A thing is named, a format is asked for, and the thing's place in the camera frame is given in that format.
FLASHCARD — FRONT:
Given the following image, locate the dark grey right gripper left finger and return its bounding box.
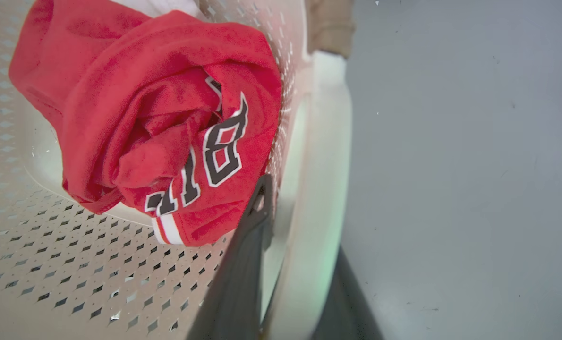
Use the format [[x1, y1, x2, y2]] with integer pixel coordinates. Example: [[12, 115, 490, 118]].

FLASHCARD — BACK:
[[185, 173, 275, 340]]

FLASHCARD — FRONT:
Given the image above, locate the white perforated plastic laundry basket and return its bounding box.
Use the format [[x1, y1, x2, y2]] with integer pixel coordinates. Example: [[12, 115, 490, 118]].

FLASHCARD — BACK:
[[0, 0, 353, 340]]

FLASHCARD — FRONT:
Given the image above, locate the red sports jersey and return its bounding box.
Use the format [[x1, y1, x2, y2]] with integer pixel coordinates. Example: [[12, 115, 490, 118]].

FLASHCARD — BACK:
[[9, 0, 282, 247]]

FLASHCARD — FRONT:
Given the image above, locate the white garment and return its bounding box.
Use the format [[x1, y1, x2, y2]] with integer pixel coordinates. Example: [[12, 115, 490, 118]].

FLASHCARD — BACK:
[[111, 0, 202, 18]]

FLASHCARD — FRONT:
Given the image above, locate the beige cloth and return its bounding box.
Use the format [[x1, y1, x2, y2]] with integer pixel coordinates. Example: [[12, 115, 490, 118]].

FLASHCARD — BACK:
[[305, 0, 356, 59]]

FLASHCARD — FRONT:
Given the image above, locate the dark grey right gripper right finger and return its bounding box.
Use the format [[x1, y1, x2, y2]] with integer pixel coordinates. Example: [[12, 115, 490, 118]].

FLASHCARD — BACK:
[[311, 246, 385, 340]]

